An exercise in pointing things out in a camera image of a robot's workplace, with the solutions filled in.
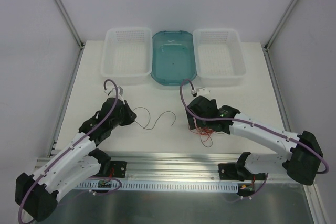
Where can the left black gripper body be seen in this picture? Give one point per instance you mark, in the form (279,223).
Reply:
(127,114)

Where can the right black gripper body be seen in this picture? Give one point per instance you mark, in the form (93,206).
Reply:
(196,114)

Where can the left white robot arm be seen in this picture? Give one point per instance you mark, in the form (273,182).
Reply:
(39,194)

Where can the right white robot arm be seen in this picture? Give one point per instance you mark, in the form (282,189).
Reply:
(297,155)

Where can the right white perforated basket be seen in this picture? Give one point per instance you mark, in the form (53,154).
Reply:
(219,57)

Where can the white perforated basket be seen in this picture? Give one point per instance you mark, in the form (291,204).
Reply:
(219,57)
(127,55)

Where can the teal transparent plastic bin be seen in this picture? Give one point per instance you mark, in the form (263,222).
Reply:
(173,57)

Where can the left white perforated basket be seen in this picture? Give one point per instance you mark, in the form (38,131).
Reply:
(127,55)

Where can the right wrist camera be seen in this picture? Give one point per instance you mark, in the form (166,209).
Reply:
(200,92)

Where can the aluminium mounting rail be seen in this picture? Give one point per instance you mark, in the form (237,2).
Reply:
(173,167)

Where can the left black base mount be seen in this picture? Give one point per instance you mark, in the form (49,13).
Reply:
(118,169)

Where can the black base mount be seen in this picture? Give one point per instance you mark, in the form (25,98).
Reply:
(227,171)
(118,169)

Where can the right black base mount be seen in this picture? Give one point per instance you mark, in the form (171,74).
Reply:
(227,171)

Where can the white slotted cable duct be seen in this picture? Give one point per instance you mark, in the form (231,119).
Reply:
(136,185)

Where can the left aluminium frame post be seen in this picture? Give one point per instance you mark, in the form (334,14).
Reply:
(65,16)

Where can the aluminium frame post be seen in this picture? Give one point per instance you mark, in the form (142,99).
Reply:
(65,16)
(280,25)

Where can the right aluminium frame post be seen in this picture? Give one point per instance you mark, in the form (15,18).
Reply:
(280,25)

